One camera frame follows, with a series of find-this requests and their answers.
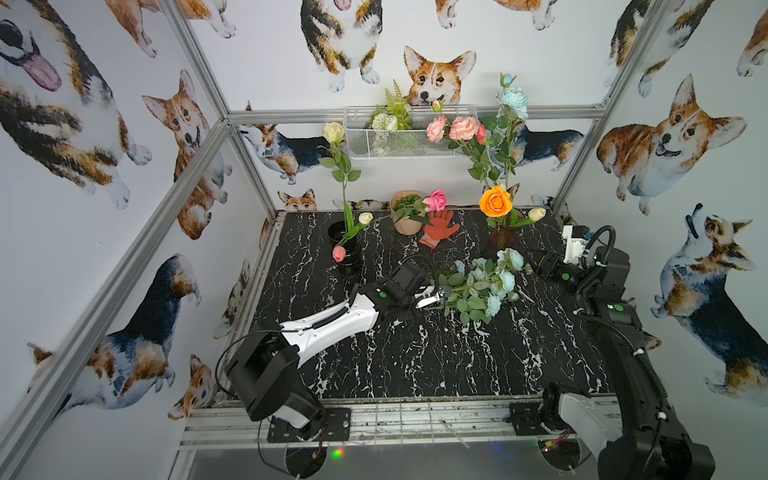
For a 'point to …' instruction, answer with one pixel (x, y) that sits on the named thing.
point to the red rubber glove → (439, 230)
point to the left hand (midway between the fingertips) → (419, 289)
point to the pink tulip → (339, 253)
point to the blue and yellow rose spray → (478, 274)
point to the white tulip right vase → (534, 215)
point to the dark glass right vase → (503, 238)
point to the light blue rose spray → (477, 298)
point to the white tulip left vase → (364, 219)
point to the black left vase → (352, 246)
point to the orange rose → (495, 202)
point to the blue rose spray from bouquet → (501, 273)
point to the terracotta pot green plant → (398, 201)
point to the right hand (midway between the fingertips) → (528, 248)
